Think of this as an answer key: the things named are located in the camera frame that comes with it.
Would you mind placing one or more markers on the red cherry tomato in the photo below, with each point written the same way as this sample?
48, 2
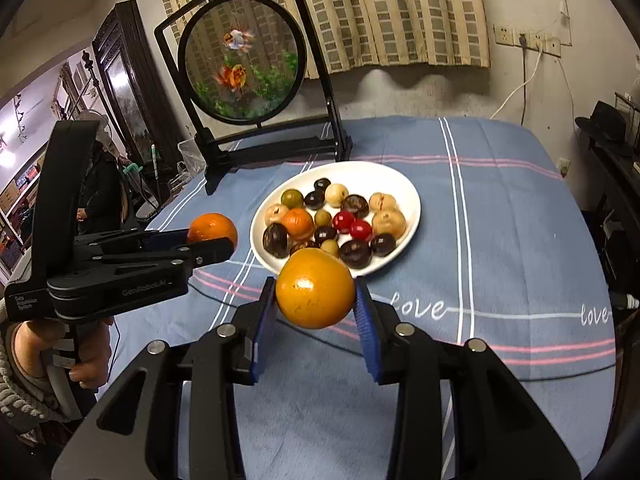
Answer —
343, 221
361, 230

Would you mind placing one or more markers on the small yellow fruit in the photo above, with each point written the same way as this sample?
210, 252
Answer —
330, 247

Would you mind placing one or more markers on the dark plum lone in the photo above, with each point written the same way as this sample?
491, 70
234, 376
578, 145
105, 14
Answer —
322, 184

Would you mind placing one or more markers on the beige checked curtain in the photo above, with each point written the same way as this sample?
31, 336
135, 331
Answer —
355, 33

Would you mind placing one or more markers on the dark oblong fruit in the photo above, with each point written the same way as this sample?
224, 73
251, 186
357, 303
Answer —
356, 254

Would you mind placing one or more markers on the pale striped melon fruit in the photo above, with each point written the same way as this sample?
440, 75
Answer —
382, 201

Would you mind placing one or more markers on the yellow-orange persimmon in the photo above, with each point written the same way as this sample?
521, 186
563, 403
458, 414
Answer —
314, 290

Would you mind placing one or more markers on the large orange mandarin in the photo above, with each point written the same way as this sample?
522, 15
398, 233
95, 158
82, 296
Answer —
298, 223

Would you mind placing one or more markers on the cream round fruit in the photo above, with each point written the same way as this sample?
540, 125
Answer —
334, 194

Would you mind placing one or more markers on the round goldfish screen on stand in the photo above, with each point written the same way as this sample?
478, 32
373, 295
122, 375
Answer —
242, 63

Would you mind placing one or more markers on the tan potato-like fruit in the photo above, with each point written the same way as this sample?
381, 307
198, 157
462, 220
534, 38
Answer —
275, 213

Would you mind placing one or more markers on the person in black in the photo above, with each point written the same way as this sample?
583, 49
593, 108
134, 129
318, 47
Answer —
100, 204

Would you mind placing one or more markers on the dark framed mirror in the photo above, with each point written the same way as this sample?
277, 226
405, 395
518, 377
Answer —
146, 122

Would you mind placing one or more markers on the small dark plum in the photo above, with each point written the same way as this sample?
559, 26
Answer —
382, 244

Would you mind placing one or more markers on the white oval plate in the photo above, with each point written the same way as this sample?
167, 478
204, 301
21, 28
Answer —
362, 178

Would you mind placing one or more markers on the plastic bag on side table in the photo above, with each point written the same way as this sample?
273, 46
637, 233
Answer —
192, 157

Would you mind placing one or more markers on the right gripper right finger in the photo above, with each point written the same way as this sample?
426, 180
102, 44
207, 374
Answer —
499, 431

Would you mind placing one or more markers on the tan apple-like fruit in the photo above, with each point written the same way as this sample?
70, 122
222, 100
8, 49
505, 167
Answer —
389, 221

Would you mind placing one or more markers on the small yellow-green fruit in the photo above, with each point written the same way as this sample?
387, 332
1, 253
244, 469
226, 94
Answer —
322, 218

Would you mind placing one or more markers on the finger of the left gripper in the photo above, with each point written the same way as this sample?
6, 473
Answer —
136, 278
133, 244

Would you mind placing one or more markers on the operator left hand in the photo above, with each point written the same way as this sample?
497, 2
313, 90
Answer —
34, 339

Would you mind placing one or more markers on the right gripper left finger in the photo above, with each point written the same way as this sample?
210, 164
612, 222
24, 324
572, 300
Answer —
133, 431

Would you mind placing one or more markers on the black hat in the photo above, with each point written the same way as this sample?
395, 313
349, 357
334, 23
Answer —
606, 125

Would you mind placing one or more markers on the blue striped tablecloth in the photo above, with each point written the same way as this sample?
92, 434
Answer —
501, 253

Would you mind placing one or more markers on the wall power strip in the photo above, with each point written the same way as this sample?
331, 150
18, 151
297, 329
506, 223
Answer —
516, 37

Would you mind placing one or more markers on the green mandarin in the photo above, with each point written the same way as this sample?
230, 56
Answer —
292, 198

